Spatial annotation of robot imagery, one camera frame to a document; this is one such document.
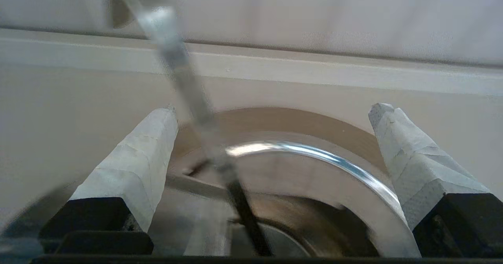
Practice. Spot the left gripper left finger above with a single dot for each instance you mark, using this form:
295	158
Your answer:
129	169

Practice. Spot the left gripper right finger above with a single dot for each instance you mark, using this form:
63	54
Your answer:
416	169

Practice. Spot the stainless steel pot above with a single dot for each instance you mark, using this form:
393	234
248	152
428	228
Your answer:
338	165

